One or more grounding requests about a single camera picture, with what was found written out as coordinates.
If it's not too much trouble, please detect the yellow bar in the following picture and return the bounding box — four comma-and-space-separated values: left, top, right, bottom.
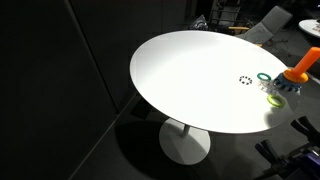
227, 26, 251, 32

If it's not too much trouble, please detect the grey chair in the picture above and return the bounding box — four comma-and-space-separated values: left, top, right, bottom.
245, 5, 294, 45

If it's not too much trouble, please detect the small white round table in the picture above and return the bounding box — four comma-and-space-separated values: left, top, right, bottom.
298, 18, 320, 38

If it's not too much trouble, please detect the white table pedestal base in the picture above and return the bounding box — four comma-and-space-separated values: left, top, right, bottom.
158, 117, 212, 166

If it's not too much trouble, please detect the black white striped ring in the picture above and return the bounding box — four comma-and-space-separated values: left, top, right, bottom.
238, 75, 254, 86

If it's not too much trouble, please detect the teal bumpy ring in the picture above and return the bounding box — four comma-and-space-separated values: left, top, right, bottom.
256, 72, 273, 82

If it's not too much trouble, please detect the clear ring with beads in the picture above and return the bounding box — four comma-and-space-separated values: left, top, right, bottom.
257, 81, 278, 94

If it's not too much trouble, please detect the lime green bumpy ring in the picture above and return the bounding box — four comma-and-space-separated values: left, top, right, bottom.
266, 94, 286, 109

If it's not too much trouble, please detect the black handled clamp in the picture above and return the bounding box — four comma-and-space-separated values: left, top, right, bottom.
290, 115, 320, 145
254, 139, 285, 165

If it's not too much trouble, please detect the purple handled clamp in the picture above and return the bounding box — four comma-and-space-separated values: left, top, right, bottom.
294, 148, 320, 180

